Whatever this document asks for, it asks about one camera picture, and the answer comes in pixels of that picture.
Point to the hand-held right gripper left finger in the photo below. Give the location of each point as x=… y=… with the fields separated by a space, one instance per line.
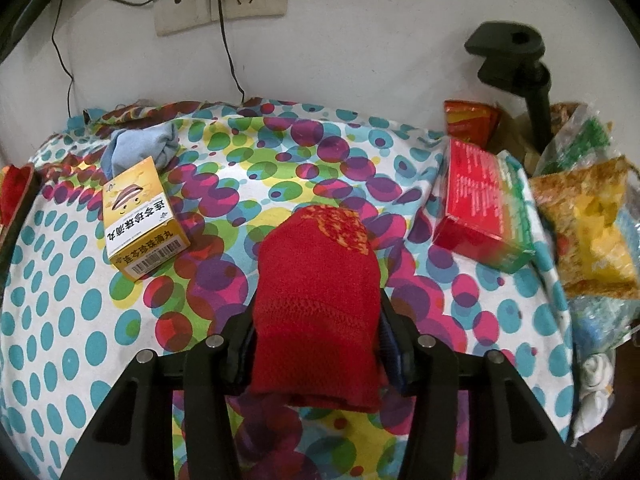
x=235 y=347

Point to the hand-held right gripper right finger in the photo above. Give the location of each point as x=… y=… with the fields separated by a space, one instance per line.
x=389 y=352

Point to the large red sock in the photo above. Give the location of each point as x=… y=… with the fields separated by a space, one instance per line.
x=315 y=300

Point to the round red tray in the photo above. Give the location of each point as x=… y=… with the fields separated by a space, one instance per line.
x=22 y=240

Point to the yellow cardboard box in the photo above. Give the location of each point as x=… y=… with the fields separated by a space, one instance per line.
x=140 y=220

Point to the red box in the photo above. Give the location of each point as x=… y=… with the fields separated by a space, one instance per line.
x=475 y=195

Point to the polka-dot cloth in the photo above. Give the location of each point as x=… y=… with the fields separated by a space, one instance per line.
x=310 y=160

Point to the white cloth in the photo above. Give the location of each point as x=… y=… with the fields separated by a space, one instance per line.
x=597 y=375

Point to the light blue cloth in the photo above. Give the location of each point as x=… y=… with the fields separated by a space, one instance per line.
x=135 y=147

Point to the yellow snack bag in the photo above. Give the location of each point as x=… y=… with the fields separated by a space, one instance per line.
x=590 y=230

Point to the red snack packet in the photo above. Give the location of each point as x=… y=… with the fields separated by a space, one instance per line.
x=470 y=122

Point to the green snack bag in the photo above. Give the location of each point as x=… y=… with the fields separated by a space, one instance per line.
x=585 y=140

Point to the black clamp mount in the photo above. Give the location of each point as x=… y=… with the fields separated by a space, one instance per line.
x=505 y=47

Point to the white coax wall plate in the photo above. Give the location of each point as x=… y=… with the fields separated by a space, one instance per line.
x=180 y=10

